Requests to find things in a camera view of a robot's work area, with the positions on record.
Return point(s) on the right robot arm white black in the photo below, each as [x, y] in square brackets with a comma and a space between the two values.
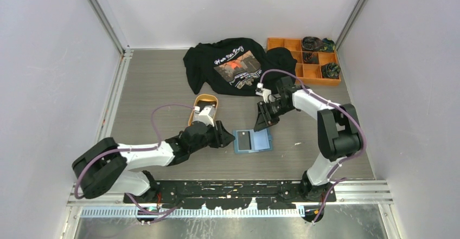
[338, 134]

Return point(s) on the green patterned sock lower right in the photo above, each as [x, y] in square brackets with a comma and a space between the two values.
[331, 70]

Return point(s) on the green rolled sock top right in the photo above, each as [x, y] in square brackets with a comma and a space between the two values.
[328, 45]

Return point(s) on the blue leather card holder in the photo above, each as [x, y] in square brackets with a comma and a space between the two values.
[249, 141]

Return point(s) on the orange wooden compartment tray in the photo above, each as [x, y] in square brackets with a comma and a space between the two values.
[310, 74]

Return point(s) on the dark rolled sock top left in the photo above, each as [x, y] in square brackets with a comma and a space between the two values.
[311, 43]

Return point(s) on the dark sock middle compartment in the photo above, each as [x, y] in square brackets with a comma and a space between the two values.
[310, 58]

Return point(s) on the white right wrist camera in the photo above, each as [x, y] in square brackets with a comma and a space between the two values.
[264, 93]

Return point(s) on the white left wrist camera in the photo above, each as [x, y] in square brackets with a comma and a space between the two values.
[205, 115]

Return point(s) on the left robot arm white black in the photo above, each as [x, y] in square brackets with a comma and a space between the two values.
[109, 166]

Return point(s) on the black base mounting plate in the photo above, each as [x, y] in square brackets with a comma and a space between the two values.
[232, 194]

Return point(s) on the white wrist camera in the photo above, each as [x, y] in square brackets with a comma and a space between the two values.
[264, 93]
[205, 115]

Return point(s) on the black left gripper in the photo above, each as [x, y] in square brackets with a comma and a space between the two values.
[222, 138]

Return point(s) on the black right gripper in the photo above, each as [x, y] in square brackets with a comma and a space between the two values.
[264, 119]

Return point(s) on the yellow oval tray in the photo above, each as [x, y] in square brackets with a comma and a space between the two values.
[204, 100]

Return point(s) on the black printed t-shirt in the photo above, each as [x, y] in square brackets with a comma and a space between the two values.
[235, 66]

